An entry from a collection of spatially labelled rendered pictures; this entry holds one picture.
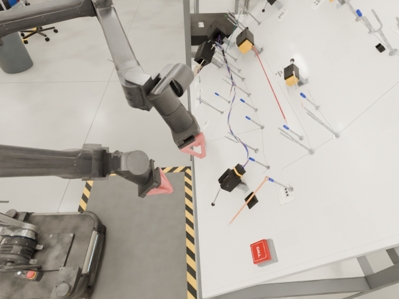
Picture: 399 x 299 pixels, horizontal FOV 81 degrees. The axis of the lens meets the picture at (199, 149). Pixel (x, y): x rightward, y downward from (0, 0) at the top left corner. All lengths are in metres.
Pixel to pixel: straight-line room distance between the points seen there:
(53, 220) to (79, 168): 1.38
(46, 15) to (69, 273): 1.29
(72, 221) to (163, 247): 0.64
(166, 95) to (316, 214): 0.44
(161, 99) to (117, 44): 0.23
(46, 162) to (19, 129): 2.66
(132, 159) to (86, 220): 1.28
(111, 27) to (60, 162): 0.42
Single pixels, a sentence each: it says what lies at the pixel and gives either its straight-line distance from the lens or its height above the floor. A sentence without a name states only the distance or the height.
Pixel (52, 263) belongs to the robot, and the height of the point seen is 0.26.
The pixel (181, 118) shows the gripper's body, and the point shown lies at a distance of 0.54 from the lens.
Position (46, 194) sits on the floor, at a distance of 2.38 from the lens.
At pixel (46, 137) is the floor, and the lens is 2.86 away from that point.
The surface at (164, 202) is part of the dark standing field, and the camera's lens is 1.98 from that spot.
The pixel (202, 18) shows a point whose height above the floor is 1.13.
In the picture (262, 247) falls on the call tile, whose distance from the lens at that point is 0.66.
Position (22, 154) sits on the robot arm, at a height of 1.47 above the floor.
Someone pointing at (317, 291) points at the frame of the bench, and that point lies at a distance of 1.03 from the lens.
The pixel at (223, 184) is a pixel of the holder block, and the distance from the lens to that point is 0.73.
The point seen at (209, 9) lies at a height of 0.52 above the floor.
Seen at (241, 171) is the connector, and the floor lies 1.16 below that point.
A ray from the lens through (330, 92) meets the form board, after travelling 0.76.
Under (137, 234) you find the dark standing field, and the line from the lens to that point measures 1.91.
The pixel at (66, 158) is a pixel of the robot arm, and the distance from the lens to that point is 0.50.
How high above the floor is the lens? 1.74
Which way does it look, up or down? 49 degrees down
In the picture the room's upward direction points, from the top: straight up
